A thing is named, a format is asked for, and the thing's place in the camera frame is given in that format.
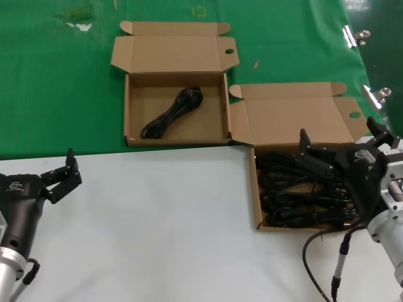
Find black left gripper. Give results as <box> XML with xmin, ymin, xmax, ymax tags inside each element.
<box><xmin>0</xmin><ymin>147</ymin><xmax>83</xmax><ymax>254</ymax></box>

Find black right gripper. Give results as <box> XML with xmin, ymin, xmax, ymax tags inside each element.
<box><xmin>296</xmin><ymin>116</ymin><xmax>398</xmax><ymax>225</ymax></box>

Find empty-lidded brown cardboard box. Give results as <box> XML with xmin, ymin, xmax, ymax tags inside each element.
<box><xmin>110</xmin><ymin>20</ymin><xmax>241</xmax><ymax>148</ymax></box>

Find silver binder clip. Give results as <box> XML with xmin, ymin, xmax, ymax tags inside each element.
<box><xmin>361</xmin><ymin>84</ymin><xmax>393</xmax><ymax>110</ymax></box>
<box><xmin>342</xmin><ymin>25</ymin><xmax>372</xmax><ymax>48</ymax></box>

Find green table mat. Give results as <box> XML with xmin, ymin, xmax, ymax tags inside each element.
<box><xmin>0</xmin><ymin>0</ymin><xmax>393</xmax><ymax>161</ymax></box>

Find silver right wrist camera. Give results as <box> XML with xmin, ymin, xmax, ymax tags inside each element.
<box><xmin>379</xmin><ymin>136</ymin><xmax>403</xmax><ymax>212</ymax></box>

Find brown cardboard box with cables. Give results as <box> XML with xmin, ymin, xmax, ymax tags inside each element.
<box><xmin>229</xmin><ymin>81</ymin><xmax>373</xmax><ymax>233</ymax></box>

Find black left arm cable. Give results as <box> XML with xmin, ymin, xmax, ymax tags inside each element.
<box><xmin>9</xmin><ymin>257</ymin><xmax>41</xmax><ymax>302</ymax></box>

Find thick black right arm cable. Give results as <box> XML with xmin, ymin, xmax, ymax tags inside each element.
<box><xmin>301</xmin><ymin>225</ymin><xmax>366</xmax><ymax>302</ymax></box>

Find silver connector right arm cable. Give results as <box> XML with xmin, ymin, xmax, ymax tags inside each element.
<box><xmin>330</xmin><ymin>232</ymin><xmax>354</xmax><ymax>302</ymax></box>

